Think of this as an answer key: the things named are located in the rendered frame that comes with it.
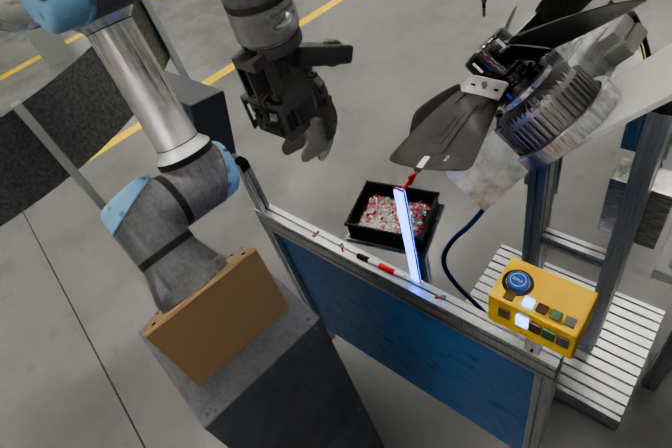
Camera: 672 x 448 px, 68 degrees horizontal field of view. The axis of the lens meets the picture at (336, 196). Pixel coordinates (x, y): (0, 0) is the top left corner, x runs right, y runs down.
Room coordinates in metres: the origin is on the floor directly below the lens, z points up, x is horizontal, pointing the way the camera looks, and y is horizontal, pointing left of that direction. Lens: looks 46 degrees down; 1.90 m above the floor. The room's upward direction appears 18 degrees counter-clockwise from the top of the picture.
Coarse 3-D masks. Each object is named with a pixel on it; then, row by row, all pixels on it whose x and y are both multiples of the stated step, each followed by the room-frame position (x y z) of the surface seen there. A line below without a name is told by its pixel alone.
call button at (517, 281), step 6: (510, 276) 0.46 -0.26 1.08; (516, 276) 0.46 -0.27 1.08; (522, 276) 0.45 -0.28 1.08; (528, 276) 0.45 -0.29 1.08; (510, 282) 0.45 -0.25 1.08; (516, 282) 0.45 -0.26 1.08; (522, 282) 0.44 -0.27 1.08; (528, 282) 0.44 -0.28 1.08; (510, 288) 0.44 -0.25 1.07; (516, 288) 0.44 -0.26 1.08; (522, 288) 0.43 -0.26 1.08
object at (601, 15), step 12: (636, 0) 0.69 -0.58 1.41; (588, 12) 0.69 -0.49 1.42; (600, 12) 0.70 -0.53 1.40; (612, 12) 0.71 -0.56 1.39; (624, 12) 0.71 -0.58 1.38; (552, 24) 0.71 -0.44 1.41; (564, 24) 0.74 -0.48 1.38; (576, 24) 0.74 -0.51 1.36; (588, 24) 0.75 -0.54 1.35; (600, 24) 0.75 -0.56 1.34; (516, 36) 0.77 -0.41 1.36; (528, 36) 0.79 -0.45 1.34; (540, 36) 0.80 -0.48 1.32; (552, 36) 0.80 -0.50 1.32; (564, 36) 0.79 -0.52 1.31; (576, 36) 0.79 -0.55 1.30; (552, 48) 0.84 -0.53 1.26
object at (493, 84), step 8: (472, 80) 0.91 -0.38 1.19; (480, 80) 0.90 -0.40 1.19; (488, 80) 0.89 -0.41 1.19; (496, 80) 0.88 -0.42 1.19; (464, 88) 0.89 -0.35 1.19; (472, 88) 0.88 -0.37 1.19; (480, 88) 0.87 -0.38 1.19; (488, 88) 0.86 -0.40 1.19; (496, 88) 0.85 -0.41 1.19; (504, 88) 0.84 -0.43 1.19; (488, 96) 0.84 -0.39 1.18; (496, 96) 0.83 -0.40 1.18
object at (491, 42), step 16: (496, 32) 0.94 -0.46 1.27; (480, 48) 1.00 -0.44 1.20; (496, 48) 0.91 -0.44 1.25; (480, 64) 0.91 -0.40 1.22; (496, 64) 0.89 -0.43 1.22; (512, 64) 0.88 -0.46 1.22; (528, 64) 0.89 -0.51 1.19; (544, 64) 0.87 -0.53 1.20; (512, 80) 0.87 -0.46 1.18; (528, 80) 0.84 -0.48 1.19; (512, 96) 0.84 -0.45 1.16
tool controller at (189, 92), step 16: (176, 80) 1.25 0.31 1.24; (192, 80) 1.23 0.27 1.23; (192, 96) 1.13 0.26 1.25; (208, 96) 1.11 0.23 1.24; (224, 96) 1.13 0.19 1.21; (192, 112) 1.07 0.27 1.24; (208, 112) 1.10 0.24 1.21; (224, 112) 1.12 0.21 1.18; (208, 128) 1.08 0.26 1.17; (224, 128) 1.11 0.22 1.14; (224, 144) 1.09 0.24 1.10
